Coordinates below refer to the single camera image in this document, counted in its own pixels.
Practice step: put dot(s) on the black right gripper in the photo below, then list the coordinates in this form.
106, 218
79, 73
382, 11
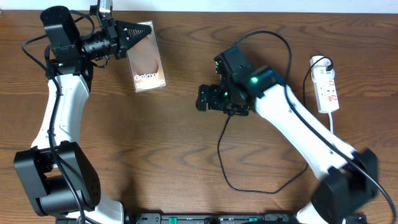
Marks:
213, 102

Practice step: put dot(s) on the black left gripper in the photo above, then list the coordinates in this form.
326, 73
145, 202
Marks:
111, 27

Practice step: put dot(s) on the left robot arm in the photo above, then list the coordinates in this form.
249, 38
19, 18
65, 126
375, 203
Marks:
57, 177

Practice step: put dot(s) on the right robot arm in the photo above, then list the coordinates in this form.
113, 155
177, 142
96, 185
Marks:
346, 176

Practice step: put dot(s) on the white power strip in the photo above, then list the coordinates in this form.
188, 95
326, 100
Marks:
323, 78

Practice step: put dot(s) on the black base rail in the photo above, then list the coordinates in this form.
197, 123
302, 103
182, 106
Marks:
156, 218

